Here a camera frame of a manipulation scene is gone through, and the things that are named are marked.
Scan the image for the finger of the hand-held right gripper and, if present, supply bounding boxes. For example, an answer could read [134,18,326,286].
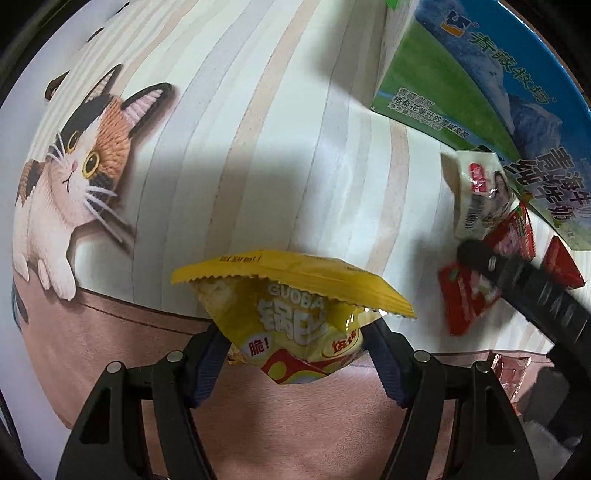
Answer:
[456,239,591,352]

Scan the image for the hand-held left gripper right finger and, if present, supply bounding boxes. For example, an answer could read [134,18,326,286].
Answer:
[362,318,539,480]

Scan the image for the grey cat snack packet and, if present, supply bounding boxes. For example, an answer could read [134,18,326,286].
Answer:
[440,150,518,241]

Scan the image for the red white snack packet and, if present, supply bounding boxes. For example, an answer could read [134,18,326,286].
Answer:
[437,261,504,337]
[485,203,537,259]

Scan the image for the printed cardboard box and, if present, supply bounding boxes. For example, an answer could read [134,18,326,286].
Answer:
[372,0,591,253]

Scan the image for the cat print striped blanket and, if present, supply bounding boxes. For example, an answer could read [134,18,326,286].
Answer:
[0,0,588,480]

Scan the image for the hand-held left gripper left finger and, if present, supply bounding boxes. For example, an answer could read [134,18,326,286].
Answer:
[55,323,232,480]

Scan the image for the red triangular snack packet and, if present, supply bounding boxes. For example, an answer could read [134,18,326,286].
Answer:
[540,235,585,289]

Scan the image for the yellow rice cracker packet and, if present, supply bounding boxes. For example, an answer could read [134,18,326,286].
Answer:
[171,249,418,385]

